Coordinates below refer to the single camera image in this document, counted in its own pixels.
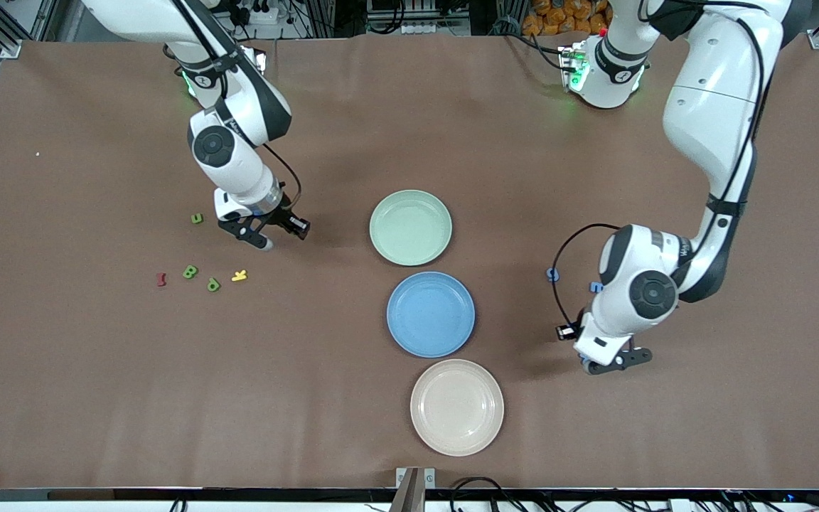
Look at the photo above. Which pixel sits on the green letter B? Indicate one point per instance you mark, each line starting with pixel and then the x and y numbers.
pixel 190 272

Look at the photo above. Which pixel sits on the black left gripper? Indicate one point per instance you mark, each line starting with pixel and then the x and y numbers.
pixel 571 331

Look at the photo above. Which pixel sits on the blue plate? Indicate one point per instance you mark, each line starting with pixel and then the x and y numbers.
pixel 431 314

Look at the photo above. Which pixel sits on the brown table cover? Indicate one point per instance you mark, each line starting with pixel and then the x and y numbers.
pixel 310 398

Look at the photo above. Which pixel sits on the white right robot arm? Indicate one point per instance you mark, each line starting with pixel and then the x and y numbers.
pixel 239 171

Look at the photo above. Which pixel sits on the green plate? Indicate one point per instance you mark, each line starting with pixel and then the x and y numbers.
pixel 410 227

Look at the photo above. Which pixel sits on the beige plate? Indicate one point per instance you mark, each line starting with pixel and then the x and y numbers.
pixel 457 407

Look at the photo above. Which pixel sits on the brown vertical post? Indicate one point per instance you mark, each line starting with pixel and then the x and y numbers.
pixel 409 498

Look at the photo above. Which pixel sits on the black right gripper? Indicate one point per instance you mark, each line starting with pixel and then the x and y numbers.
pixel 283 217

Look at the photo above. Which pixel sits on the orange mesh bag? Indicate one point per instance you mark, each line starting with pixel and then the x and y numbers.
pixel 559 18

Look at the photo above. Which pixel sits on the grey metal bracket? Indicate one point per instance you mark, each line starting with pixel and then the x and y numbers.
pixel 429 478

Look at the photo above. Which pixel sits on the green letter P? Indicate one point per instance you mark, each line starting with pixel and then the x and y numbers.
pixel 213 284

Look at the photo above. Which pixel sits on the yellow letter K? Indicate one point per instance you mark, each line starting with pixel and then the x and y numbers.
pixel 239 275

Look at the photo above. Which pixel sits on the long white power strip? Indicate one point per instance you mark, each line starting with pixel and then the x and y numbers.
pixel 438 28

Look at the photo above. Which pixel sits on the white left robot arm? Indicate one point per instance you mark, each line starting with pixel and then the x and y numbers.
pixel 708 107

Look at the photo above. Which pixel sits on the blue lowercase letter g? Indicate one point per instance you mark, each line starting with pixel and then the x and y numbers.
pixel 550 274

